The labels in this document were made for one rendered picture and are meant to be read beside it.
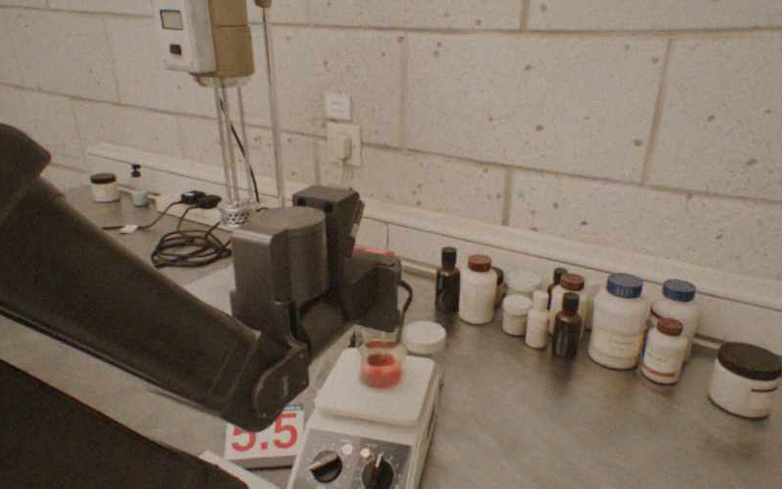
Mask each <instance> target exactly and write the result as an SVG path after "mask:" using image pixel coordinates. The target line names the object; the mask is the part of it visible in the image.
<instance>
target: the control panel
mask: <svg viewBox="0 0 782 489"><path fill-rule="evenodd" d="M348 445H349V446H350V447H351V451H350V452H349V453H345V452H344V448H345V447H346V446H348ZM412 447H413V445H408V444H403V443H397V442H392V441H387V440H376V439H371V438H365V437H359V436H354V435H349V434H343V433H337V432H331V431H325V430H319V429H314V428H310V430H309V433H308V436H307V440H306V443H305V446H304V450H303V453H302V456H301V460H300V463H299V466H298V470H297V472H296V475H295V478H294V482H293V485H292V488H291V489H367V487H366V486H365V484H364V482H363V478H362V474H363V470H364V468H365V467H366V465H367V464H368V463H369V462H371V461H372V460H374V459H375V457H376V456H377V455H379V454H381V455H382V457H383V459H384V461H386V462H387V463H388V464H389V465H390V466H391V468H392V470H393V481H392V483H391V485H390V486H389V488H387V489H406V486H407V475H408V470H409V464H410V459H411V453H412ZM364 449H368V450H369V451H370V454H369V455H368V456H367V457H364V456H363V455H362V451H363V450H364ZM323 450H333V451H335V452H337V453H338V455H339V456H340V458H341V460H342V469H341V471H340V473H339V475H338V476H337V477H336V478H335V479H334V480H332V481H330V482H320V481H318V480H317V479H315V477H314V476H313V475H312V473H311V472H310V470H309V468H308V466H309V464H310V463H311V462H312V460H313V458H314V457H315V456H316V455H317V454H318V453H319V452H321V451H323Z"/></svg>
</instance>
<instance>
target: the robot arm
mask: <svg viewBox="0 0 782 489"><path fill-rule="evenodd" d="M50 161H51V154H50V152H49V151H48V150H46V149H45V148H44V147H42V146H41V145H39V144H38V143H37V142H35V141H34V140H33V139H31V138H30V137H29V136H27V135H26V134H25V133H24V132H22V131H21V130H19V129H17V128H15V127H14V126H11V125H9V124H5V123H0V318H2V319H4V320H6V321H8V322H11V323H13V324H15V325H17V326H19V327H21V328H23V329H26V330H28V331H30V332H33V333H35V334H37V335H39V336H42V337H44V338H46V339H48V340H51V341H53V342H56V343H59V344H61V345H63V346H65V347H67V348H70V349H72V350H74V351H76V352H78V353H80V354H82V355H84V356H86V357H89V358H91V359H93V360H95V361H97V362H100V363H102V364H104V365H106V366H108V367H111V368H113V369H115V370H117V371H119V372H121V373H124V374H126V375H129V376H131V377H132V378H133V379H135V380H137V381H139V382H140V383H142V384H144V385H145V386H144V390H146V391H148V392H150V393H152V394H154V395H157V396H159V397H161V398H163V399H165V400H168V401H170V402H172V403H174V404H176V405H179V406H182V407H184V408H189V409H191V410H194V411H196V412H199V413H202V414H204V415H206V416H208V417H211V418H214V419H216V420H219V421H221V422H224V423H227V424H229V425H232V426H234V427H237V428H239V429H242V430H245V431H247V432H250V433H253V434H255V433H260V432H263V431H265V430H266V429H268V428H269V427H271V426H272V425H273V424H274V423H275V422H276V421H277V419H278V418H279V417H280V415H281V414H282V412H283V411H284V409H285V407H286V406H287V405H288V404H289V403H290V402H291V401H293V400H294V399H295V398H296V397H297V396H298V395H300V394H301V393H302V392H303V391H304V390H305V389H307V388H308V387H309V386H310V374H309V367H310V366H311V365H312V364H313V363H314V362H315V361H316V360H317V359H318V358H320V357H321V356H322V355H323V354H324V353H325V352H326V351H327V350H328V349H329V348H330V347H331V346H332V345H333V344H335V343H336V342H337V341H338V340H339V339H340V338H341V337H342V336H343V335H344V334H345V333H346V332H348V331H349V330H350V329H351V328H352V327H353V326H354V325H359V326H363V327H367V328H371V329H375V330H378V331H382V332H386V333H393V332H394V331H395V330H396V329H397V328H398V326H399V325H400V314H401V312H400V311H399V310H398V286H399V285H400V284H401V281H402V262H401V260H400V259H399V258H398V257H395V252H394V251H391V250H383V249H377V248H369V247H361V246H355V243H356V240H355V239H356V236H357V233H358V229H359V226H360V222H361V219H362V215H363V212H364V208H365V203H364V202H363V201H362V200H361V199H360V195H359V193H358V192H357V191H354V190H353V189H352V188H351V187H350V186H345V185H338V184H332V183H328V185H327V187H326V186H320V185H312V186H310V187H307V188H305V189H303V190H300V191H298V192H296V193H294V194H292V207H279V208H272V209H267V210H263V211H261V212H257V213H255V214H253V215H252V216H251V217H250V218H249V222H248V223H245V224H243V225H240V226H237V227H236V228H235V229H234V230H233V231H232V233H231V236H230V242H231V249H232V258H233V267H234V276H235V284H236V288H235V289H233V290H231V291H229V297H230V306H231V314H232V316H231V315H230V314H228V313H227V312H225V311H223V310H220V309H218V308H215V307H213V306H211V305H209V304H208V303H206V302H204V301H202V300H201V299H199V298H198V297H196V296H195V295H193V294H192V293H190V292H189V291H188V290H186V289H185V288H183V287H182V286H180V285H179V284H178V283H176V282H175V281H173V280H172V279H171V278H169V277H168V276H166V275H165V274H163V273H162V272H161V271H159V270H158V269H156V268H155V267H154V266H152V265H151V264H149V263H148V262H147V261H146V260H145V259H143V258H142V257H141V256H139V255H138V254H137V253H135V252H134V251H132V250H131V249H130V248H128V247H127V246H125V245H124V244H122V243H121V242H119V241H118V240H117V239H115V238H114V237H113V236H111V235H110V234H109V233H107V232H106V231H104V230H103V229H102V228H101V227H99V226H98V225H97V224H95V223H94V222H93V221H91V220H90V219H89V218H87V217H86V216H85V215H84V214H82V213H81V212H80V211H78V210H77V209H76V208H75V207H73V206H72V205H71V204H70V203H68V201H67V198H66V196H65V194H64V193H63V192H62V191H61V190H59V189H58V188H57V187H56V186H55V185H54V184H52V183H51V182H50V181H49V180H47V179H45V178H44V177H43V176H41V173H42V172H43V171H44V169H45V168H46V167H47V165H48V164H49V162H50ZM0 489H250V488H249V486H248V485H247V484H246V483H245V482H244V481H242V480H241V479H240V478H239V477H238V476H234V475H232V474H231V473H228V472H227V471H225V470H224V469H222V468H221V467H220V466H219V465H218V464H213V463H211V462H208V461H206V460H204V459H201V458H199V457H197V456H194V455H192V454H190V453H187V452H185V451H183V450H180V449H178V448H176V447H173V446H171V445H169V444H167V443H165V442H163V441H160V440H156V439H155V438H154V437H149V436H147V435H141V434H140V433H138V432H136V431H134V430H132V429H131V428H129V427H127V426H125V425H123V424H122V423H120V422H118V421H116V420H114V419H113V418H111V417H109V416H108V415H106V414H104V413H103V412H101V411H99V410H97V409H95V408H94V407H91V406H89V405H87V404H85V403H84V402H82V401H80V400H78V399H76V398H74V397H72V396H71V395H69V394H67V393H65V392H63V391H61V390H59V389H58V388H56V387H54V386H52V385H50V384H48V383H46V382H44V381H43V380H41V379H39V378H37V377H35V376H33V375H31V374H29V373H28V372H26V371H24V370H22V369H20V368H18V367H16V366H14V365H12V364H10V363H9V362H7V361H5V360H3V359H1V358H0Z"/></svg>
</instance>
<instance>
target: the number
mask: <svg viewBox="0 0 782 489"><path fill-rule="evenodd" d="M300 444H301V411H300V410H294V411H283V412H282V414H281V415H280V417H279V418H278V419H277V421H276V422H275V423H274V424H273V425H272V426H271V427H269V428H268V429H266V430H265V431H263V432H260V433H255V434H253V433H250V432H247V431H245V430H242V429H239V428H237V427H234V426H232V425H230V427H229V439H228V450H227V454H236V453H249V452H263V451H277V450H291V449H299V447H300Z"/></svg>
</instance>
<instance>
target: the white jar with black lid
mask: <svg viewBox="0 0 782 489"><path fill-rule="evenodd" d="M781 373H782V360H781V359H780V358H779V357H778V356H777V355H776V354H774V353H773V352H771V351H769V350H767V349H765V348H763V347H760V346H757V345H754V344H751V343H746V342H726V343H723V344H722V345H721V346H720V348H719V351H718V356H717V359H716V361H715V365H714V370H713V374H712V378H711V381H710V385H709V389H708V394H709V396H710V398H711V399H712V401H713V402H714V403H715V404H716V405H718V406H719V407H721V408H723V409H725V410H727V411H729V412H731V413H734V414H737V415H741V416H745V417H753V418H758V417H764V416H767V415H768V414H770V412H771V409H772V406H773V403H774V399H775V395H776V392H777V389H778V386H779V383H780V376H781Z"/></svg>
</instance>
